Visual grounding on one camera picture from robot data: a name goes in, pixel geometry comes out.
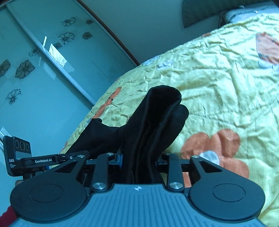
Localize black pants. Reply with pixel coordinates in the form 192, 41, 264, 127
68, 85, 189, 184

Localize yellow floral bedspread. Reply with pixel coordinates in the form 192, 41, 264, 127
62, 13, 278, 226

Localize glass wardrobe sliding door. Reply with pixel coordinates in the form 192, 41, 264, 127
0, 0, 140, 153

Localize dark upholstered headboard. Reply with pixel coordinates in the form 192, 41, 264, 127
182, 0, 278, 28

